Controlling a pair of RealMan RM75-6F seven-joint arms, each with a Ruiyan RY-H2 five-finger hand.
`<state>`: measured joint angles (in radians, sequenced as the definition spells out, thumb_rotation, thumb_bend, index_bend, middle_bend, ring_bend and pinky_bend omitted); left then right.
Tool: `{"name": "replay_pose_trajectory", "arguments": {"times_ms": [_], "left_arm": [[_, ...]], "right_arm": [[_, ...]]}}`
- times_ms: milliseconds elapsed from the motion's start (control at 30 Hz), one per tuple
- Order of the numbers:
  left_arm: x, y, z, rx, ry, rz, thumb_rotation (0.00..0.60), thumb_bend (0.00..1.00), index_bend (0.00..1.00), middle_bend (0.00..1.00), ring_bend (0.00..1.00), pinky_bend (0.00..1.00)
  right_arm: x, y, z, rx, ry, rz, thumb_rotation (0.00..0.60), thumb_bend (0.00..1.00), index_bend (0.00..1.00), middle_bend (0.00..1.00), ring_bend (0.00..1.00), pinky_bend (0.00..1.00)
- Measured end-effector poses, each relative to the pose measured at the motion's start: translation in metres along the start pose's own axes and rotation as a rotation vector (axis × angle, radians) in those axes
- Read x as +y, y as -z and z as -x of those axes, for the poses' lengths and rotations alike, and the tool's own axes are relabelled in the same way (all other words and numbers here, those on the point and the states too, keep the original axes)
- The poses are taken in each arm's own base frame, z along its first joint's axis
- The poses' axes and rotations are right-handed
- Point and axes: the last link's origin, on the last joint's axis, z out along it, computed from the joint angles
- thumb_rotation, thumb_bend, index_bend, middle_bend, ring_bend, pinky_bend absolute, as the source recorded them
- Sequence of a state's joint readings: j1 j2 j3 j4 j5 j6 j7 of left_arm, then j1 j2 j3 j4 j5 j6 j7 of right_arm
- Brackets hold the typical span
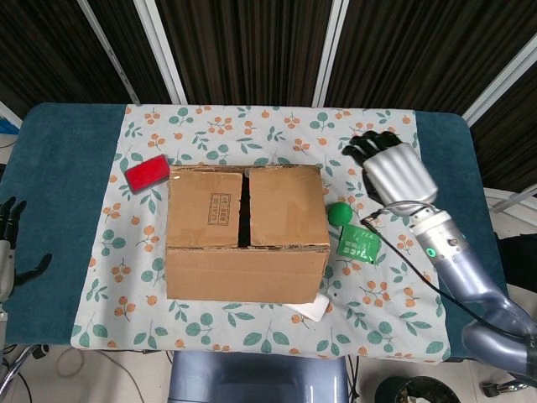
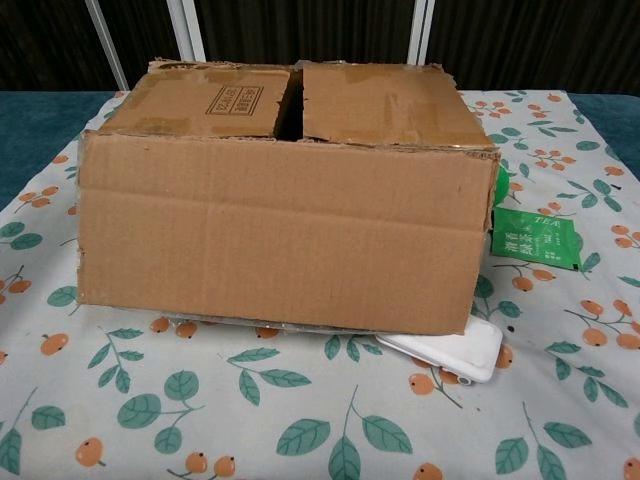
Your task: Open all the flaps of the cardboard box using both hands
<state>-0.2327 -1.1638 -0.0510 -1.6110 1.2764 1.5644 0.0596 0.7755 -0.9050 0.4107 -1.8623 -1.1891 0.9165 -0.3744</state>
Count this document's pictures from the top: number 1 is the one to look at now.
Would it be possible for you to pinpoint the green ball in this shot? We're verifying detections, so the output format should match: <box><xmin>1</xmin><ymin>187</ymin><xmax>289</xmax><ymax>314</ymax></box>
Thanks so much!
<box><xmin>326</xmin><ymin>202</ymin><xmax>353</xmax><ymax>227</ymax></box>

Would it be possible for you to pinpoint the chrome chair leg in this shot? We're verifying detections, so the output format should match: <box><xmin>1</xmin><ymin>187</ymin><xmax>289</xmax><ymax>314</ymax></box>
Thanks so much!
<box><xmin>0</xmin><ymin>346</ymin><xmax>37</xmax><ymax>385</ymax></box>

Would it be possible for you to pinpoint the red rectangular block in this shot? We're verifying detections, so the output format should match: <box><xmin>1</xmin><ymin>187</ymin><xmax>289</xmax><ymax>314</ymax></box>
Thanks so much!
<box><xmin>125</xmin><ymin>153</ymin><xmax>171</xmax><ymax>195</ymax></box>

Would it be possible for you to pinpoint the teal table cover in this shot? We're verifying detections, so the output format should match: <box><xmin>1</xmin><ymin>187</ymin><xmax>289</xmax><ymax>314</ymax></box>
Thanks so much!
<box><xmin>0</xmin><ymin>102</ymin><xmax>517</xmax><ymax>360</ymax></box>

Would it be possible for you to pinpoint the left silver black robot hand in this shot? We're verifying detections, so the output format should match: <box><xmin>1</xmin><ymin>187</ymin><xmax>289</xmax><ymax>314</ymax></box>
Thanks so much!
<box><xmin>0</xmin><ymin>196</ymin><xmax>54</xmax><ymax>301</ymax></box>

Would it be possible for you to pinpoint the green tea sachet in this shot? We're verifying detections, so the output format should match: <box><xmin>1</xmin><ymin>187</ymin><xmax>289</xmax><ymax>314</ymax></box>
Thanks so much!
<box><xmin>336</xmin><ymin>224</ymin><xmax>381</xmax><ymax>264</ymax></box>

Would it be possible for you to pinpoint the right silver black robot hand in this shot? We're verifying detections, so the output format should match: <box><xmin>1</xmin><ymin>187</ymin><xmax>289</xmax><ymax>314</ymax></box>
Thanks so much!
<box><xmin>341</xmin><ymin>129</ymin><xmax>440</xmax><ymax>209</ymax></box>

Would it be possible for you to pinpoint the white metal rack frame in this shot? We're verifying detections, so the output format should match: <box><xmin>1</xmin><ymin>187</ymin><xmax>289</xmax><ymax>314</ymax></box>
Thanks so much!
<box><xmin>482</xmin><ymin>186</ymin><xmax>537</xmax><ymax>217</ymax></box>

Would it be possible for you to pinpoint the floral orange fruit tablecloth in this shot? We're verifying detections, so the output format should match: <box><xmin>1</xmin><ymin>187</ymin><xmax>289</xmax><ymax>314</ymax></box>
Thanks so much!
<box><xmin>70</xmin><ymin>103</ymin><xmax>452</xmax><ymax>363</ymax></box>

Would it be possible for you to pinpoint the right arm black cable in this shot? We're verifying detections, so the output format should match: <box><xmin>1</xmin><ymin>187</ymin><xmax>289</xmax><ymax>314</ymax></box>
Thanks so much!
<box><xmin>361</xmin><ymin>200</ymin><xmax>529</xmax><ymax>339</ymax></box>

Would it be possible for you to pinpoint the brown cardboard shipping box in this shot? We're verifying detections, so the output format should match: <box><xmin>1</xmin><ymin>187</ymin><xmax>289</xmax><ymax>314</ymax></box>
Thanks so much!
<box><xmin>164</xmin><ymin>164</ymin><xmax>331</xmax><ymax>304</ymax></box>

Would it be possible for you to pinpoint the white aluminium frame post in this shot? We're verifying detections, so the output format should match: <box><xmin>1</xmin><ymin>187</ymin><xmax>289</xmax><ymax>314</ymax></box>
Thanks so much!
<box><xmin>310</xmin><ymin>0</ymin><xmax>350</xmax><ymax>108</ymax></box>
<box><xmin>461</xmin><ymin>41</ymin><xmax>537</xmax><ymax>127</ymax></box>
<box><xmin>133</xmin><ymin>0</ymin><xmax>189</xmax><ymax>105</ymax></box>
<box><xmin>77</xmin><ymin>0</ymin><xmax>142</xmax><ymax>105</ymax></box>

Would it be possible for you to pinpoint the blue-grey robot torso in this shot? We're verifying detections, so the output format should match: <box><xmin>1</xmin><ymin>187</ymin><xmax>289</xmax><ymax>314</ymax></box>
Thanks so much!
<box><xmin>167</xmin><ymin>350</ymin><xmax>352</xmax><ymax>403</ymax></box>

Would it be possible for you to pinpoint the black waste bin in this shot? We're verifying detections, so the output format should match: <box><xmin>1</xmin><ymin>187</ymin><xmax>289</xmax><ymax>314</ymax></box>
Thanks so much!
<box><xmin>375</xmin><ymin>375</ymin><xmax>461</xmax><ymax>403</ymax></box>

